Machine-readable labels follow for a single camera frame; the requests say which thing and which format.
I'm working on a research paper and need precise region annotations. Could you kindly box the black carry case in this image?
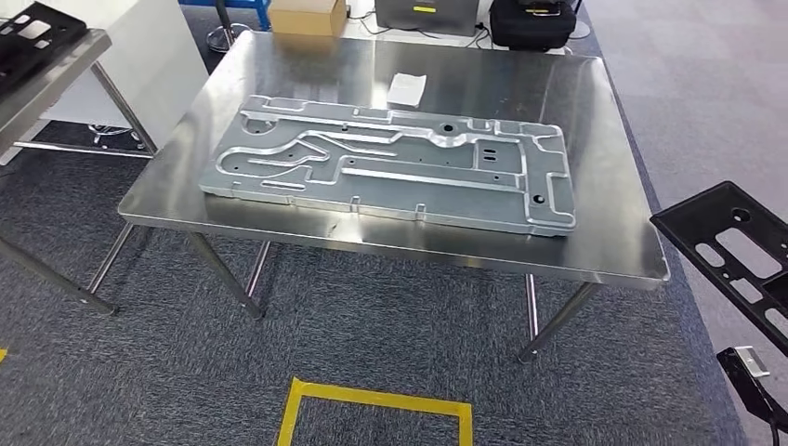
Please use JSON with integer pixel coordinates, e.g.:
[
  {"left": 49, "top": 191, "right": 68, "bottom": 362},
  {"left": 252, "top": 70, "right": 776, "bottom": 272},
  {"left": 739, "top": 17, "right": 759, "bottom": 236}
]
[{"left": 489, "top": 0, "right": 579, "bottom": 52}]

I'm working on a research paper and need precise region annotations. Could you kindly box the chrome pole round base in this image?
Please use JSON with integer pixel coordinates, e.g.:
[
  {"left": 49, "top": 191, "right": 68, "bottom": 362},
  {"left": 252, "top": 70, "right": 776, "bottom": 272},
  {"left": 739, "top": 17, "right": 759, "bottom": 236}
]
[{"left": 205, "top": 0, "right": 253, "bottom": 54}]

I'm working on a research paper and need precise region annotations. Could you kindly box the black boxy object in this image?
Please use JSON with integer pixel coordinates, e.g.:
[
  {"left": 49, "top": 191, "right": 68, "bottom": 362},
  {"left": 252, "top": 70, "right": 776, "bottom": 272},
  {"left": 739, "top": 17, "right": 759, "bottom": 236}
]
[{"left": 0, "top": 1, "right": 88, "bottom": 97}]

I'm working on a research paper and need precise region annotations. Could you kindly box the grey laptop computer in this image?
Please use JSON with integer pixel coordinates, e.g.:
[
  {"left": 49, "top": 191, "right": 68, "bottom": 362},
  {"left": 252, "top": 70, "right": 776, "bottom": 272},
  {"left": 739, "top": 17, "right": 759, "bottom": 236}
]
[{"left": 374, "top": 0, "right": 480, "bottom": 37}]

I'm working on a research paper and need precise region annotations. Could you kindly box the black power cable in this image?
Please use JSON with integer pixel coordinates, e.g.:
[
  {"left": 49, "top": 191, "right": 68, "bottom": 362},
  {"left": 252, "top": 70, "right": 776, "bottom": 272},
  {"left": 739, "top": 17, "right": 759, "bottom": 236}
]
[{"left": 465, "top": 23, "right": 493, "bottom": 50}]

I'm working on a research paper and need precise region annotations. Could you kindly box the stainless steel workbench table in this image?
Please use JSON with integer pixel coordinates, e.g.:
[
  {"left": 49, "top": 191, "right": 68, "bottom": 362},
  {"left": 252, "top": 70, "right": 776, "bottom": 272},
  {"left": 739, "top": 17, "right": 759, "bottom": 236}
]
[
  {"left": 0, "top": 27, "right": 160, "bottom": 317},
  {"left": 85, "top": 29, "right": 671, "bottom": 365}
]

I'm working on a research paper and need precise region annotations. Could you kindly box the white paper sheet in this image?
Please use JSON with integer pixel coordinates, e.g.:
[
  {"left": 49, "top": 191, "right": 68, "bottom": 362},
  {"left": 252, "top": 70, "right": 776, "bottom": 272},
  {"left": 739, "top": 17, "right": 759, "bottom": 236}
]
[{"left": 386, "top": 72, "right": 428, "bottom": 109}]

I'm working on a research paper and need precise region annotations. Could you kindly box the white cabinet panel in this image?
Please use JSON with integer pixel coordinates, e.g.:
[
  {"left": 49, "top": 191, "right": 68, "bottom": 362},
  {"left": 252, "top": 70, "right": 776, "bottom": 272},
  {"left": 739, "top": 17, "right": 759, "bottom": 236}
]
[{"left": 0, "top": 0, "right": 211, "bottom": 166}]

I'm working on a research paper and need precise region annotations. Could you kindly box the brown cardboard box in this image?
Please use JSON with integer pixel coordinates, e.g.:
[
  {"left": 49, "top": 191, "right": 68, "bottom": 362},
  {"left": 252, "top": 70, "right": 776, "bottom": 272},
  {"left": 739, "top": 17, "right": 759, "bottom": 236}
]
[{"left": 268, "top": 0, "right": 349, "bottom": 38}]

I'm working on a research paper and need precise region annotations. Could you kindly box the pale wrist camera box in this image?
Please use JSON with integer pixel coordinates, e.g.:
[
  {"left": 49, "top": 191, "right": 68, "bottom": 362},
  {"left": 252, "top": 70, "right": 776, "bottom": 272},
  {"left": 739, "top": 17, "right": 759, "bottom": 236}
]
[{"left": 733, "top": 346, "right": 770, "bottom": 378}]

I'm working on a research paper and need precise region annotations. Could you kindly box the metal wire frame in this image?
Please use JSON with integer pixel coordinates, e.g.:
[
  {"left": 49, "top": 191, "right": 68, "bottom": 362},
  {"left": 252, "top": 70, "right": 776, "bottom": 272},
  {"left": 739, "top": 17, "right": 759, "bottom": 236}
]
[{"left": 87, "top": 123, "right": 147, "bottom": 151}]

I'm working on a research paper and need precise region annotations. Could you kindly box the grey machined aluminium plate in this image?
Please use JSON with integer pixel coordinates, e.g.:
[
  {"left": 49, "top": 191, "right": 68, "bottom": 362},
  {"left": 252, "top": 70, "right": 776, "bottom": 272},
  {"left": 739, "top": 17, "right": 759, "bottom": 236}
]
[{"left": 198, "top": 94, "right": 578, "bottom": 238}]

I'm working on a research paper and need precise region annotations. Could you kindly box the black plastic plate bracket part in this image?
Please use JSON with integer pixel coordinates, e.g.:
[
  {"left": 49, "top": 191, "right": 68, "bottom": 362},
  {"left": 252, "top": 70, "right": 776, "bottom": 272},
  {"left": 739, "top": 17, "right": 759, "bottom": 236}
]
[{"left": 650, "top": 180, "right": 788, "bottom": 359}]

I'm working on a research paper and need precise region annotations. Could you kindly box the black laptop cable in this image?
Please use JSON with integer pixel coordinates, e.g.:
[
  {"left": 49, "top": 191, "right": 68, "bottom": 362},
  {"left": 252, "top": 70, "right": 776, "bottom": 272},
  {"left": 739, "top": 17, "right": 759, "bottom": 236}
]
[{"left": 348, "top": 6, "right": 386, "bottom": 37}]

